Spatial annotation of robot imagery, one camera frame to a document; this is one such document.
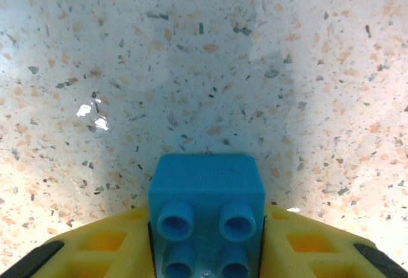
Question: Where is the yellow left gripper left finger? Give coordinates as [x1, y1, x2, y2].
[0, 203, 157, 278]

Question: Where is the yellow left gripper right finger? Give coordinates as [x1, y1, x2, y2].
[259, 204, 408, 278]

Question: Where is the blue two-by-two lego brick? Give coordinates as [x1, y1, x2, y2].
[147, 152, 266, 278]

